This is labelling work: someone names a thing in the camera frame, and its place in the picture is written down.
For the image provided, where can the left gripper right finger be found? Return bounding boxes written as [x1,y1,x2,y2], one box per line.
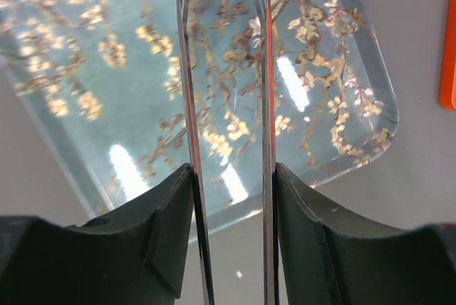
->
[275,163,455,304]

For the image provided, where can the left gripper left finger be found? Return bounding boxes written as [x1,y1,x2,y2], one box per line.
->
[1,164,193,304]

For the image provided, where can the metal tongs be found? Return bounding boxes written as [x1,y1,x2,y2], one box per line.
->
[175,0,280,305]

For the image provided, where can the floral blue tray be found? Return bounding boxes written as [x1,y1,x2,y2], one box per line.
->
[1,0,398,232]

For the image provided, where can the orange box lid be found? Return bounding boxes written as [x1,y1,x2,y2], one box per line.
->
[439,0,456,111]

